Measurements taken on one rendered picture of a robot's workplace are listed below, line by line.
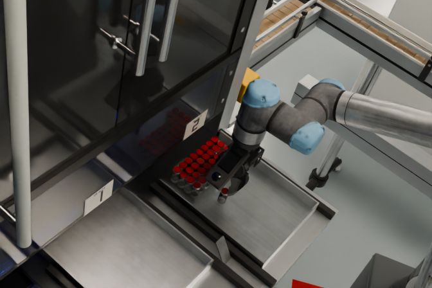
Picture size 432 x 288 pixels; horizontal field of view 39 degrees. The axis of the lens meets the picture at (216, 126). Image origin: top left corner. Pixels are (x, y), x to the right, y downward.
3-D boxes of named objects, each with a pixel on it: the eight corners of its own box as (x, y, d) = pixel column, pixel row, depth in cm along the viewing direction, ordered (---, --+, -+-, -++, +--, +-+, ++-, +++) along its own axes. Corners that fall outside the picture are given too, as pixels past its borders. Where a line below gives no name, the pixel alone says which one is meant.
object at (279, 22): (202, 116, 186) (212, 78, 175) (164, 89, 191) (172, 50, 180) (317, 30, 229) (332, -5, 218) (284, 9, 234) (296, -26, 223)
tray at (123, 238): (28, 243, 141) (28, 235, 139) (110, 183, 158) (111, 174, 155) (135, 343, 131) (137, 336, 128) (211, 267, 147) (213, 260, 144)
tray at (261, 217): (157, 188, 160) (159, 179, 157) (218, 138, 176) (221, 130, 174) (260, 270, 149) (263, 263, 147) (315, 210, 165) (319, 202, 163)
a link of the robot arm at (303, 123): (337, 114, 135) (296, 88, 138) (314, 141, 128) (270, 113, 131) (326, 137, 140) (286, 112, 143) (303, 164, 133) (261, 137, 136)
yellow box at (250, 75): (221, 90, 178) (226, 72, 173) (236, 80, 183) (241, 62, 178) (241, 105, 176) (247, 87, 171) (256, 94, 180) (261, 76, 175)
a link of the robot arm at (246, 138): (255, 139, 137) (227, 119, 140) (251, 152, 141) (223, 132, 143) (274, 123, 142) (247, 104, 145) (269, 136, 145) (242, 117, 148)
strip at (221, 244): (210, 255, 149) (215, 242, 145) (218, 247, 151) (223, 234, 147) (256, 292, 145) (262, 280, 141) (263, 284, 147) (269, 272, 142)
